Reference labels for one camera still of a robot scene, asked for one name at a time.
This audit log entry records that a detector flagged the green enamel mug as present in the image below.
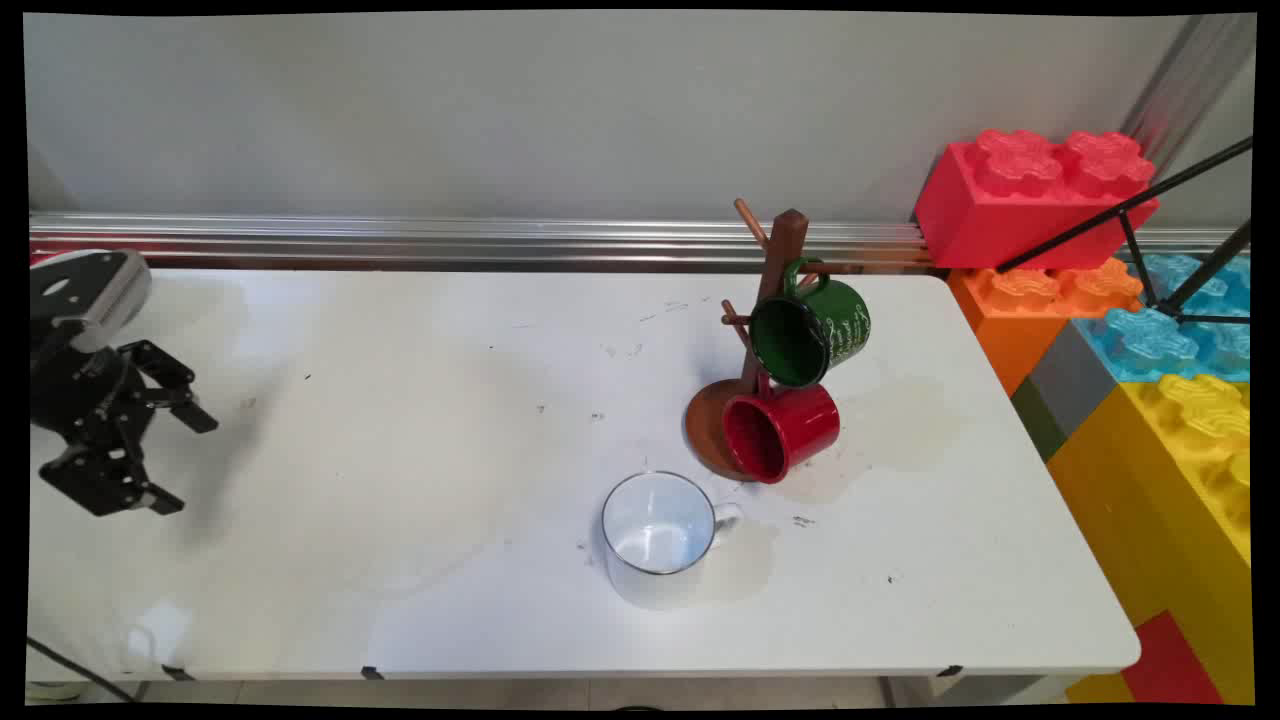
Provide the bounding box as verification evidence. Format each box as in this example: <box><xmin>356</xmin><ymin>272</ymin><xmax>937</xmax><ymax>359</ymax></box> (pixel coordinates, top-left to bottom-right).
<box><xmin>750</xmin><ymin>257</ymin><xmax>873</xmax><ymax>389</ymax></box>

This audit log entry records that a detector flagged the yellow giant toy brick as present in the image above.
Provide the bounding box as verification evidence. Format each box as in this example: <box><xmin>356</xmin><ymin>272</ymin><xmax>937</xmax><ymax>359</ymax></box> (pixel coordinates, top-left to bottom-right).
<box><xmin>1045</xmin><ymin>372</ymin><xmax>1253</xmax><ymax>706</ymax></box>

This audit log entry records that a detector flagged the slanted aluminium profile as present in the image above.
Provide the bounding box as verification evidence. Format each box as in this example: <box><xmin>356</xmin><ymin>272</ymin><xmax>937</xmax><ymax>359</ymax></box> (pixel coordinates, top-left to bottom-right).
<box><xmin>1120</xmin><ymin>15</ymin><xmax>1256</xmax><ymax>151</ymax></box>

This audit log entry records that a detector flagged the light blue giant toy brick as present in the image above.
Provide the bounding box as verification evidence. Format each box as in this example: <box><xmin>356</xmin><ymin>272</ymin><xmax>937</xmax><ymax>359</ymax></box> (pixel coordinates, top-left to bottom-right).
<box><xmin>1075</xmin><ymin>252</ymin><xmax>1251</xmax><ymax>383</ymax></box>

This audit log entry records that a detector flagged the red giant toy brick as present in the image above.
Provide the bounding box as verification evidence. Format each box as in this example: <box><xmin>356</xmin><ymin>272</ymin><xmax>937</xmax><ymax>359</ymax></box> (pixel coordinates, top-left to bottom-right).
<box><xmin>913</xmin><ymin>128</ymin><xmax>1161</xmax><ymax>271</ymax></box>

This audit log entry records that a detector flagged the horizontal aluminium rail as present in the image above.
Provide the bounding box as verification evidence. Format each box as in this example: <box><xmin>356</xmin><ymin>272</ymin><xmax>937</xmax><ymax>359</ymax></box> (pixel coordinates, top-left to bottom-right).
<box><xmin>30</xmin><ymin>212</ymin><xmax>1241</xmax><ymax>273</ymax></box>

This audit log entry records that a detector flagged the black tripod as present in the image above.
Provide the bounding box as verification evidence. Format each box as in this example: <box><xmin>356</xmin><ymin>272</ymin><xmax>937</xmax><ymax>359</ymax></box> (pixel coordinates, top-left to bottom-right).
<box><xmin>995</xmin><ymin>135</ymin><xmax>1253</xmax><ymax>326</ymax></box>

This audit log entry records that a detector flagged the red enamel mug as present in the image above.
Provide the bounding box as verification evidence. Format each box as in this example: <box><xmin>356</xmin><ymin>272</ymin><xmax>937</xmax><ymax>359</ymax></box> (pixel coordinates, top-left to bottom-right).
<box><xmin>722</xmin><ymin>375</ymin><xmax>841</xmax><ymax>485</ymax></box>

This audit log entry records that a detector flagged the small red flat toy brick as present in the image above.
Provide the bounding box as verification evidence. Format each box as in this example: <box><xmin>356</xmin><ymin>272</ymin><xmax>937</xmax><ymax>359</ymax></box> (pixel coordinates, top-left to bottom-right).
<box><xmin>1120</xmin><ymin>610</ymin><xmax>1226</xmax><ymax>705</ymax></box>

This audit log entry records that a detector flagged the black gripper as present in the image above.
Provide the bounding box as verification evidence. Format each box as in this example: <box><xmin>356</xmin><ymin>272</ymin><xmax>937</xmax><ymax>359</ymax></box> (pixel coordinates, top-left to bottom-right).
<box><xmin>30</xmin><ymin>339</ymin><xmax>220</xmax><ymax>518</ymax></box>

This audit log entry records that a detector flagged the orange giant toy brick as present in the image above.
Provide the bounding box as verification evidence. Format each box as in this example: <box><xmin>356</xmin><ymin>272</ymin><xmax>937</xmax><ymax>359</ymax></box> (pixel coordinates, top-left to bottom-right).
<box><xmin>948</xmin><ymin>258</ymin><xmax>1144</xmax><ymax>396</ymax></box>

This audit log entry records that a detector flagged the white enamel mug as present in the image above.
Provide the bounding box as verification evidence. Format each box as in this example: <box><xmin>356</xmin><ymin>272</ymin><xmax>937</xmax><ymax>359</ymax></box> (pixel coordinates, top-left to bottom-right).
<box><xmin>601</xmin><ymin>471</ymin><xmax>744</xmax><ymax>611</ymax></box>

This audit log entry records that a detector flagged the dark green giant toy brick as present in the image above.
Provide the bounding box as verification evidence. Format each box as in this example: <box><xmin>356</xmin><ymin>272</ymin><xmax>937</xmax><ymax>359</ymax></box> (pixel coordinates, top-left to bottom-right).
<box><xmin>1010</xmin><ymin>378</ymin><xmax>1069</xmax><ymax>463</ymax></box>

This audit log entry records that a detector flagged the grey giant toy brick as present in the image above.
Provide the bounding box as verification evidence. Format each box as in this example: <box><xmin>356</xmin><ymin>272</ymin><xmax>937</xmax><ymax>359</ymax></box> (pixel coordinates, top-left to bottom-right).
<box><xmin>1028</xmin><ymin>318</ymin><xmax>1121</xmax><ymax>441</ymax></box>

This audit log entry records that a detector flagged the brown wooden mug tree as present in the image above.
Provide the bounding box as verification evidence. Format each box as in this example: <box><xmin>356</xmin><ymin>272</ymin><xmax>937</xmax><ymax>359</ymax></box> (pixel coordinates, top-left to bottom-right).
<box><xmin>685</xmin><ymin>198</ymin><xmax>831</xmax><ymax>483</ymax></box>

